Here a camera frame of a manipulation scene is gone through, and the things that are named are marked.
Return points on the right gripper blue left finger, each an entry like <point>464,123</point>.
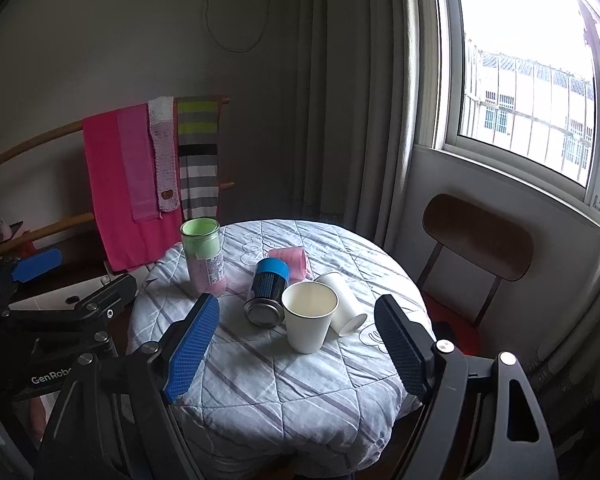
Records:
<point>184,345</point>

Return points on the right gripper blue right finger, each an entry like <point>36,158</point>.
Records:
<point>409,347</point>

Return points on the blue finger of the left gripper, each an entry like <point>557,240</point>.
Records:
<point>28,269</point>

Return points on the green pink lined glass cup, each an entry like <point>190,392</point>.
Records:
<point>204,257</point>

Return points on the lying white paper cup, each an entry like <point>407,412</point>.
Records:
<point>349,315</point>

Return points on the upright white paper cup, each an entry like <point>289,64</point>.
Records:
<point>309,307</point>

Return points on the wooden drying rack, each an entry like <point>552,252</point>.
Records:
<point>80,219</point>

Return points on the blue black metal tumbler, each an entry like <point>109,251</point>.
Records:
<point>263,307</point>

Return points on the striped quilted table cover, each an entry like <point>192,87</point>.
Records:
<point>253,398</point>

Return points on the magenta pink towel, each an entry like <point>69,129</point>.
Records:
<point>128,244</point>

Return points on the light pink cloth strip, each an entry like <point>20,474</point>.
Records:
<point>138,162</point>

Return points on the grey white striped garment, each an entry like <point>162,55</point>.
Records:
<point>197,129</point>

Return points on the grey curtain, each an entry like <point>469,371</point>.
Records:
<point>352,99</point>

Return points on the window with white frame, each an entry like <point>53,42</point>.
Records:
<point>518,91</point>

